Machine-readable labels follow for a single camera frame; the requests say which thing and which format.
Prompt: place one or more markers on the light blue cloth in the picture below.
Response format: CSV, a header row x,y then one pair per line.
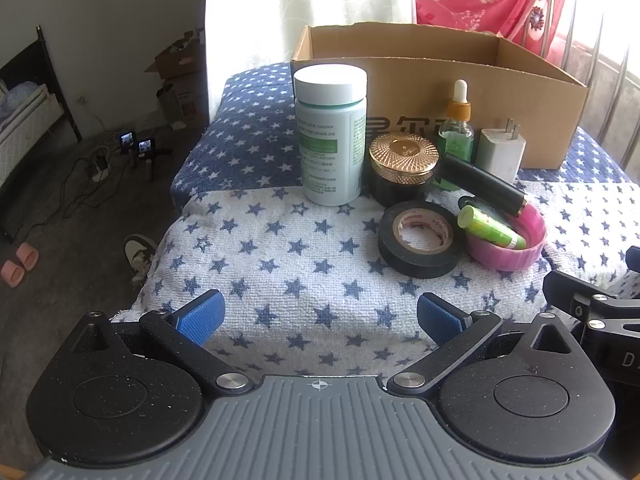
x,y
22,96

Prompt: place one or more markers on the white sneaker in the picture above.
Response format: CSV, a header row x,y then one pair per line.
x,y
140,257

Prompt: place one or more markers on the pink plastic lid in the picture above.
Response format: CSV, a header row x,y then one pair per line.
x,y
505,260

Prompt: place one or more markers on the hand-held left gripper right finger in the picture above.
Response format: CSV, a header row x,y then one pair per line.
x,y
440,314

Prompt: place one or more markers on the green dropper bottle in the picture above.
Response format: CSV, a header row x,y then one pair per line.
x,y
455,135

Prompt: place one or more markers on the white mattress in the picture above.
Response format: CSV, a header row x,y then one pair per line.
x,y
25,127

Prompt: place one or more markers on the metal window railing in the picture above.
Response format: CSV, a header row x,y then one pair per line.
x,y
622,85

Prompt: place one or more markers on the pink slipper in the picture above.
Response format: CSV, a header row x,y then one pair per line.
x,y
12,274
28,256

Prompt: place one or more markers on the black tape roll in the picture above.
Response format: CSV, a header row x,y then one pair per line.
x,y
415,260

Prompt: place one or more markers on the black bed frame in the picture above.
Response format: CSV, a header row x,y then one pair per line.
x,y
50,70

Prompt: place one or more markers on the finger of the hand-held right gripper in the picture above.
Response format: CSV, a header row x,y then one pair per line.
x,y
565,291
634,259

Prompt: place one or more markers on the white bottle with green label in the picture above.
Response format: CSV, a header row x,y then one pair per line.
x,y
327,160

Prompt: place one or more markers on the black jar with gold lid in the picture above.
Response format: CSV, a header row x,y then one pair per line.
x,y
402,155

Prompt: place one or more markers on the white charger plug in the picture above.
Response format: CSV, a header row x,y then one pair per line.
x,y
500,155

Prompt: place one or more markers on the black lipstick tube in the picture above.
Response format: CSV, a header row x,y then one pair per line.
x,y
480,180

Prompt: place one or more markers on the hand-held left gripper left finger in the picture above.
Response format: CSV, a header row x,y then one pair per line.
x,y
200,314

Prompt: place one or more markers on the star-print blue white blanket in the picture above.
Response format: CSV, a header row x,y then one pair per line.
x,y
300,260

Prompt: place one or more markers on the small camera on tripod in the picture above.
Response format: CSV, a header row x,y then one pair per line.
x,y
146,147
127,140

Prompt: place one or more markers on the cardboard box with open flaps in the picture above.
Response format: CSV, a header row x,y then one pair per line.
x,y
180,55

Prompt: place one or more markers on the green lip balm tube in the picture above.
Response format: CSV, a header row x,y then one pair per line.
x,y
487,227

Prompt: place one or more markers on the white power strip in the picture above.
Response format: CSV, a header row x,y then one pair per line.
x,y
101,169

